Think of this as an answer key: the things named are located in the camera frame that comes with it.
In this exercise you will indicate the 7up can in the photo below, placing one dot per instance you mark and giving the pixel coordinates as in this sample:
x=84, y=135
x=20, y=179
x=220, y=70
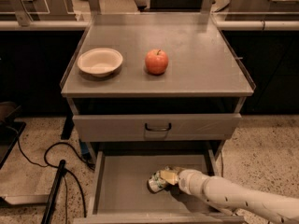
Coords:
x=155, y=183

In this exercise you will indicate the closed top drawer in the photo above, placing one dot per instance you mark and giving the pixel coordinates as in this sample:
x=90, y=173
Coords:
x=113, y=128

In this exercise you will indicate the black drawer handle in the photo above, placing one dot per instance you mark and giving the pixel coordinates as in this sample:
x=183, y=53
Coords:
x=158, y=129

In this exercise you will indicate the grey drawer cabinet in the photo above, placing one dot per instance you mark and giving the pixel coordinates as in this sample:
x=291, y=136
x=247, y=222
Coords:
x=202, y=77

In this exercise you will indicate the open middle drawer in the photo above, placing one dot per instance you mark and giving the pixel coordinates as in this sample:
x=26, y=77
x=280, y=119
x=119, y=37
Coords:
x=121, y=195

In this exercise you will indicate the red apple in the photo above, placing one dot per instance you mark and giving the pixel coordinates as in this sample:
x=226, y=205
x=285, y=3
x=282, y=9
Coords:
x=156, y=61

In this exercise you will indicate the black equipment base left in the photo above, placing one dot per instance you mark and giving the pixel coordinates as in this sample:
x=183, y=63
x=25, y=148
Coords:
x=10, y=129

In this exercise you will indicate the white horizontal rail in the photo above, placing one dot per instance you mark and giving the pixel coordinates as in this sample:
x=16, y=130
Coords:
x=222, y=25

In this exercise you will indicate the black bar on floor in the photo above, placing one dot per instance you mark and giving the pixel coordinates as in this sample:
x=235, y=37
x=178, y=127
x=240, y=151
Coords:
x=53, y=193

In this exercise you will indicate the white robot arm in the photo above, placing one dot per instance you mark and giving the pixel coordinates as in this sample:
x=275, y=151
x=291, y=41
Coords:
x=224, y=194

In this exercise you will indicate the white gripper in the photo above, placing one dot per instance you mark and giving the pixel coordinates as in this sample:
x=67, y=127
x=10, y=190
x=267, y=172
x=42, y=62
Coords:
x=189, y=181

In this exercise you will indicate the white paper bowl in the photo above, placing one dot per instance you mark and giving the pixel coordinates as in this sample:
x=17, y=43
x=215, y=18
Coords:
x=100, y=62

